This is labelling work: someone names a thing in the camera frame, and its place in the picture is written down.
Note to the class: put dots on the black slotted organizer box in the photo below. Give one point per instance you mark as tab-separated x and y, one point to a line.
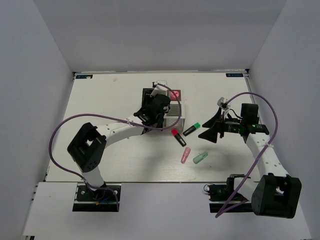
151	112

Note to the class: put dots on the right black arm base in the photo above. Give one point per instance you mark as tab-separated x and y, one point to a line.
218	194

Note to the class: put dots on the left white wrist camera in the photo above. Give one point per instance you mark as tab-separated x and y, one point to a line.
159	88

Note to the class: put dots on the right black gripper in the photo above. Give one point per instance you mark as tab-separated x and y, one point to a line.
211	134

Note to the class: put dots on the blue corner label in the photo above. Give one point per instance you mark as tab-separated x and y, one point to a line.
234	75
84	76

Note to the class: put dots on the green cap black highlighter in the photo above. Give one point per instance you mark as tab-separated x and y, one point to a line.
191	129

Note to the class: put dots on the right blue corner label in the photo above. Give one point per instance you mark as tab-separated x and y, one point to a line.
234	75

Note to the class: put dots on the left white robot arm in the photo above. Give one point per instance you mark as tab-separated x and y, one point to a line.
88	145

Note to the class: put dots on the pink cap glitter bottle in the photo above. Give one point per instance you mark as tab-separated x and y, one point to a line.
174	95

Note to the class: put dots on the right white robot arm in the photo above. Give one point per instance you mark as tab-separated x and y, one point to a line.
277	193

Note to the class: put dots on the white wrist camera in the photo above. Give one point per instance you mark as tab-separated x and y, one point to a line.
223	104
159	88

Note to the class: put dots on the pink correction tape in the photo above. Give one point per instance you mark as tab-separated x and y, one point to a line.
185	155

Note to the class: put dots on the white slotted organizer box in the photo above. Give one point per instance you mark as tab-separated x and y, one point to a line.
174	111

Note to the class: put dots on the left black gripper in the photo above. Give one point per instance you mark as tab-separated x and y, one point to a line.
145	107

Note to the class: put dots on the green correction tape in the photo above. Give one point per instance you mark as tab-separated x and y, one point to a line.
197	159

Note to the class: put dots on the left blue corner label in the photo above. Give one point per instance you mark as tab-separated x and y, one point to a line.
84	76

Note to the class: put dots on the red cap black highlighter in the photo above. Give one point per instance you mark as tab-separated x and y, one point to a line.
178	137

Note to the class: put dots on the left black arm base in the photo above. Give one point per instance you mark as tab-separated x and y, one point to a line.
103	201

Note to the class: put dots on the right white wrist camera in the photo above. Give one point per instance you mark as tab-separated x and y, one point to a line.
223	104

